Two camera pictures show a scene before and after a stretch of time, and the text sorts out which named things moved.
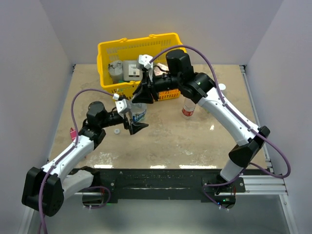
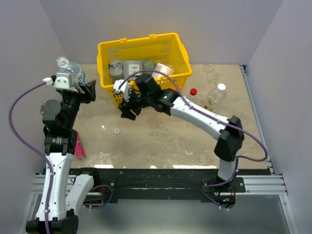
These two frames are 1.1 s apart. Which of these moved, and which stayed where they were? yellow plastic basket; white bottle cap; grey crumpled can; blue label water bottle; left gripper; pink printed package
Moved: left gripper; blue label water bottle
Stayed: white bottle cap; pink printed package; grey crumpled can; yellow plastic basket
